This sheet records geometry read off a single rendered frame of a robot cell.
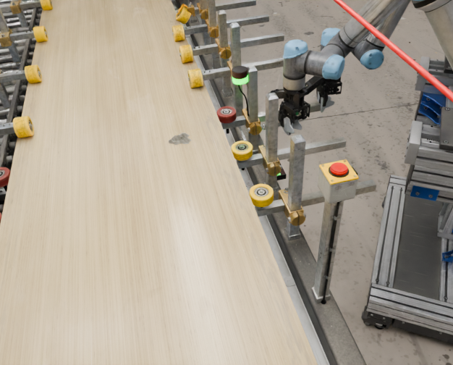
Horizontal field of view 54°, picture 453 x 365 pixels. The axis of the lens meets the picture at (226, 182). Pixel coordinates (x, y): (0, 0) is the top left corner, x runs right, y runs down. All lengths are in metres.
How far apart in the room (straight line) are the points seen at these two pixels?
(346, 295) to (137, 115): 1.32
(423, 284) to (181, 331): 1.30
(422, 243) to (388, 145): 1.06
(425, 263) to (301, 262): 0.87
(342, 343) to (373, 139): 2.08
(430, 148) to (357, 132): 1.73
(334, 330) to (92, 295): 0.70
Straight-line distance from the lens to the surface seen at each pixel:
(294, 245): 1.58
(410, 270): 2.23
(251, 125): 1.83
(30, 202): 1.64
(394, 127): 3.41
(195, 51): 2.23
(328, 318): 1.43
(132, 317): 1.23
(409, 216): 2.46
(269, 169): 1.64
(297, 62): 1.47
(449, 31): 1.31
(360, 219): 2.67
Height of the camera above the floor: 1.92
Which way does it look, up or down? 42 degrees down
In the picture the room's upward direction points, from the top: 5 degrees counter-clockwise
